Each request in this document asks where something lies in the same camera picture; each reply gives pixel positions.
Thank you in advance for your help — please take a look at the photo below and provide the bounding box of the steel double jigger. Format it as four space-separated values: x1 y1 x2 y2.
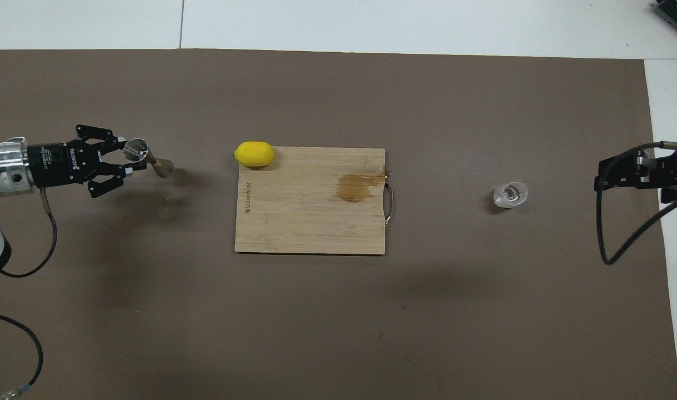
123 138 175 178

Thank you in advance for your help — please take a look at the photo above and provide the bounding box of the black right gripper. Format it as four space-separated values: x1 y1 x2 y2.
594 149 677 203

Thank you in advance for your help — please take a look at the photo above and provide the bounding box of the small clear glass cup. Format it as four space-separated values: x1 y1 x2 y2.
493 181 529 209

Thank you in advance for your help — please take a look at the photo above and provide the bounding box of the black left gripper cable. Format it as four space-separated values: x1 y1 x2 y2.
0 188 58 278

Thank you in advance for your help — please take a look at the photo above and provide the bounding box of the brown table mat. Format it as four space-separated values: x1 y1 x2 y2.
0 49 677 400

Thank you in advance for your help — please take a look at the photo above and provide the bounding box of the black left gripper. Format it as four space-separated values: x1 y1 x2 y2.
26 124 147 199

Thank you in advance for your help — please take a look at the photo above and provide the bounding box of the yellow lemon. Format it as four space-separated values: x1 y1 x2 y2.
233 141 275 168

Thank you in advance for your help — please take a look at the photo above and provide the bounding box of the black cable with silver connector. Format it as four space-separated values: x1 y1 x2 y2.
0 310 44 400

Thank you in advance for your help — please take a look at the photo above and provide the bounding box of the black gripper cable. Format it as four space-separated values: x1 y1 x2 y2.
595 142 677 266
0 188 58 278

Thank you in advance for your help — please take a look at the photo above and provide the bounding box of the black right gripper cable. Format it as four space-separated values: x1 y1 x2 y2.
595 142 677 266

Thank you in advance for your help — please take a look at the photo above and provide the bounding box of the wooden cutting board, metal handle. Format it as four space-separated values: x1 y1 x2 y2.
234 147 395 256

